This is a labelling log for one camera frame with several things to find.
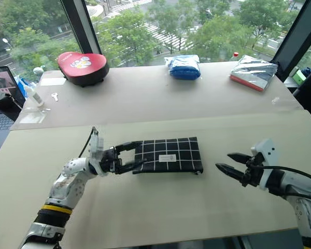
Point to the red bottle cap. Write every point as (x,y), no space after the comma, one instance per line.
(235,54)

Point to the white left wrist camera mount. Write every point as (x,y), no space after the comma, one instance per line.
(96,149)

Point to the green box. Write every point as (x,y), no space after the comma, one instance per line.
(299,75)

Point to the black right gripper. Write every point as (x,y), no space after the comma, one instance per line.
(254,171)

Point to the small clear plastic piece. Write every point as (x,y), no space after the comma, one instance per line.
(275,100)

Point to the laptop computer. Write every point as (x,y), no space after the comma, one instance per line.
(0,116)

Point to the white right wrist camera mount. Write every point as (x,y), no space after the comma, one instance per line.
(268,155)

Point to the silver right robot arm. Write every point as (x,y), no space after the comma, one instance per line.
(308,207)

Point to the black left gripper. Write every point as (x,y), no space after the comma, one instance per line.
(109,162)

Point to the black grid-pattern pouch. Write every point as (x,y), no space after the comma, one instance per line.
(171,155)

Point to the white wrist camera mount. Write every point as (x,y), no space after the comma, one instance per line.
(96,149)
(268,155)

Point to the blue packet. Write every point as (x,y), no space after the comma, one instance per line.
(184,67)

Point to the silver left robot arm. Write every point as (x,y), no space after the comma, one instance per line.
(67,181)

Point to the black chair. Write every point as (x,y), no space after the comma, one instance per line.
(309,93)

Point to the grey red plastic-wrapped package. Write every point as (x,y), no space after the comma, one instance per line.
(254,72)

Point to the white glue bottle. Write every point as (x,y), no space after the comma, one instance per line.
(35,96)

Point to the dark window frame post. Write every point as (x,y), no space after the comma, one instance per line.
(80,23)
(295,33)

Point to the small white key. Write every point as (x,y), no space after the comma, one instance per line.
(55,96)

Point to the red heart-shaped box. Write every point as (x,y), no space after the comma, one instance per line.
(83,67)

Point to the clear plastic sheet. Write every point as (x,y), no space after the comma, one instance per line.
(32,116)

